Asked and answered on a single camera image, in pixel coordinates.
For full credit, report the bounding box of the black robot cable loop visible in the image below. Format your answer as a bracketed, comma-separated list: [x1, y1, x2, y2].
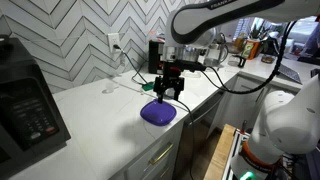
[199, 19, 299, 96]

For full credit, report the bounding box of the black coffee maker cord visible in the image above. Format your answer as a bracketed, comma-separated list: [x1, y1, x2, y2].
[130, 70, 149, 86]

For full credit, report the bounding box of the black microwave oven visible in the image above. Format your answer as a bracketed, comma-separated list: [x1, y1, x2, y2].
[0, 34, 72, 179]

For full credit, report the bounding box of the silver dishwasher handle bar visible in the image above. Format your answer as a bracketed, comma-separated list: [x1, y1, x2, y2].
[184, 90, 227, 128]

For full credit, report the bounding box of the black handle stand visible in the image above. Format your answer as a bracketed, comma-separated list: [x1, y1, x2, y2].
[232, 54, 248, 69]

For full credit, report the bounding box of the green potted plant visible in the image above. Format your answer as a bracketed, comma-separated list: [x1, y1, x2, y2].
[248, 18, 279, 43]

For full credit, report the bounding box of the long gold drawer handle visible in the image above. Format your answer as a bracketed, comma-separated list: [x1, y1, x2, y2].
[148, 142, 175, 166]

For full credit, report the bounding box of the white wall outlet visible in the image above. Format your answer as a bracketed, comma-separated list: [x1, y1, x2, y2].
[107, 32, 121, 54]

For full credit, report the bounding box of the short gold drawer handle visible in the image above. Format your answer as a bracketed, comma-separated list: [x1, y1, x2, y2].
[159, 165, 171, 179]

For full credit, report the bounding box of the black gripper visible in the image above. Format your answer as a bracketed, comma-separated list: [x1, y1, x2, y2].
[153, 63, 185, 104]

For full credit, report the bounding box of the small green board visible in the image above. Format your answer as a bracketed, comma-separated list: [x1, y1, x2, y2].
[141, 80, 156, 92]

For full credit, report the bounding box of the black cable from outlet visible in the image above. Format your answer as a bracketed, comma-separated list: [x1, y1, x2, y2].
[113, 44, 196, 180]

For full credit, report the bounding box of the dark cabinet door handle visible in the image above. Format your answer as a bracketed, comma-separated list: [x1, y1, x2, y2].
[256, 87, 266, 104]

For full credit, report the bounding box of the grey metal kettle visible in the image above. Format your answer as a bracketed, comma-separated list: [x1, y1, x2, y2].
[203, 32, 230, 68]

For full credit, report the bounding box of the small brown dish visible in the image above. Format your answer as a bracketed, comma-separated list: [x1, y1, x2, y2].
[260, 54, 276, 64]

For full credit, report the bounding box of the clear square plastic container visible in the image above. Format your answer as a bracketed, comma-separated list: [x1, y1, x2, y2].
[181, 69, 202, 79]

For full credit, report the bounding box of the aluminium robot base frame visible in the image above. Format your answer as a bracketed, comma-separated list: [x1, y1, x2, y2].
[221, 128, 251, 180]

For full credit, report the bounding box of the clear plastic bowl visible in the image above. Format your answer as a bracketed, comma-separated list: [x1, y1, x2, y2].
[146, 29, 167, 42]

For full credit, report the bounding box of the purple square plastic lid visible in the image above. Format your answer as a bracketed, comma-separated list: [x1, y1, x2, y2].
[139, 99, 178, 127]

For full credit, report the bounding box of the wooden board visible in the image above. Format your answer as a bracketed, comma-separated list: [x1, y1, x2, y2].
[203, 123, 237, 180]

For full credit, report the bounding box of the white drawer cabinet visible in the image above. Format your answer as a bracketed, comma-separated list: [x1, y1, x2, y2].
[109, 116, 186, 180]

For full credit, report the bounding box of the orange box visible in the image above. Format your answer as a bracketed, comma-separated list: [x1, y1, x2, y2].
[240, 39, 262, 61]

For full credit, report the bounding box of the amber bottle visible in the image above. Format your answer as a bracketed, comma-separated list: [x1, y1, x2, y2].
[233, 31, 248, 51]

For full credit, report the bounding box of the white corner base cabinet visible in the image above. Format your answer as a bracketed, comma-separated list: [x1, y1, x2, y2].
[208, 74, 301, 134]

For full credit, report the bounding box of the black and steel coffee maker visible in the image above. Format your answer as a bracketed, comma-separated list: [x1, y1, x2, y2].
[147, 39, 167, 75]

